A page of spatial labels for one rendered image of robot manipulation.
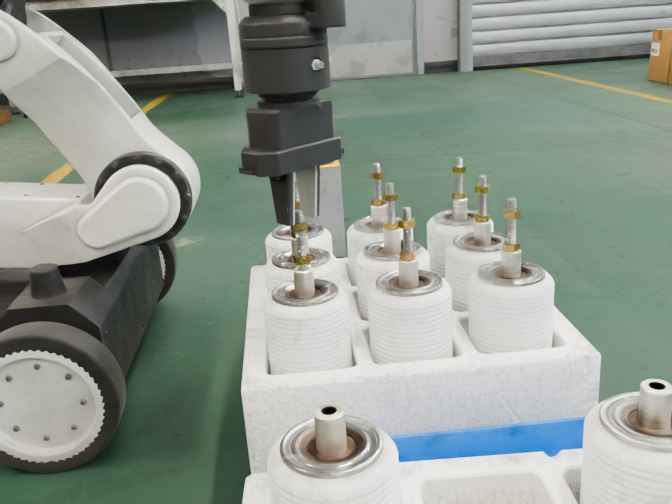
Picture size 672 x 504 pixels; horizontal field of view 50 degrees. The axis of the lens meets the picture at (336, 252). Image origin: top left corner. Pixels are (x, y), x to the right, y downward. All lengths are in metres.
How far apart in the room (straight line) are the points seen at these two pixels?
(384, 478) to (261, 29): 0.42
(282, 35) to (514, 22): 5.44
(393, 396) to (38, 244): 0.62
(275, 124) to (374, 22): 5.22
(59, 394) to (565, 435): 0.62
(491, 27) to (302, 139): 5.36
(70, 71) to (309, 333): 0.53
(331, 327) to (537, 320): 0.23
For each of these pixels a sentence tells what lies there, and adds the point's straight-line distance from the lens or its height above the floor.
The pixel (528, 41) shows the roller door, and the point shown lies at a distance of 6.17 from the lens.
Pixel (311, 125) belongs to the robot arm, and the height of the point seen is 0.44.
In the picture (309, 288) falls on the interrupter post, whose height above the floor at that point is 0.26.
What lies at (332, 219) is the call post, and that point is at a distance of 1.17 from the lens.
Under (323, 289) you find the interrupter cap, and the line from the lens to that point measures 0.81.
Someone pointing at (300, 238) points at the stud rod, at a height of 0.32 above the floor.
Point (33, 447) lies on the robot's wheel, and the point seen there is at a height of 0.04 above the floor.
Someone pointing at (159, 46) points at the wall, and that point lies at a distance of 5.96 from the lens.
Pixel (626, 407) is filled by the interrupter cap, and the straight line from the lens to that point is 0.59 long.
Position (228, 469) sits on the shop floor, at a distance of 0.97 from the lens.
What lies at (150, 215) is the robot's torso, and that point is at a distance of 1.07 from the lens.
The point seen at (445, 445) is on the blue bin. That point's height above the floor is 0.11.
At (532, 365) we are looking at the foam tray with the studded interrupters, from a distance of 0.81.
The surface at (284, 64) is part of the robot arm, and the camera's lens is 0.71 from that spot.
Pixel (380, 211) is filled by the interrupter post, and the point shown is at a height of 0.27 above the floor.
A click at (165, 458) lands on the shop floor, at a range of 1.02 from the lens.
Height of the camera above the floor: 0.55
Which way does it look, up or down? 19 degrees down
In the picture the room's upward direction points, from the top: 4 degrees counter-clockwise
